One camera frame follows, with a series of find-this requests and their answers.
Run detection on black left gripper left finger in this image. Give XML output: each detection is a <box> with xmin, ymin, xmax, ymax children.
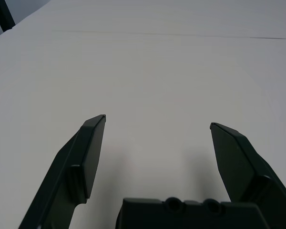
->
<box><xmin>18</xmin><ymin>114</ymin><xmax>107</xmax><ymax>229</ymax></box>

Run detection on beige side table black frame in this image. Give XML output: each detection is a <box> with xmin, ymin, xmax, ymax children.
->
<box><xmin>0</xmin><ymin>0</ymin><xmax>16</xmax><ymax>33</ymax></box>

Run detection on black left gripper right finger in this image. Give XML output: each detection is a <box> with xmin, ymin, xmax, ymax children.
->
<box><xmin>209</xmin><ymin>122</ymin><xmax>286</xmax><ymax>229</ymax></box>

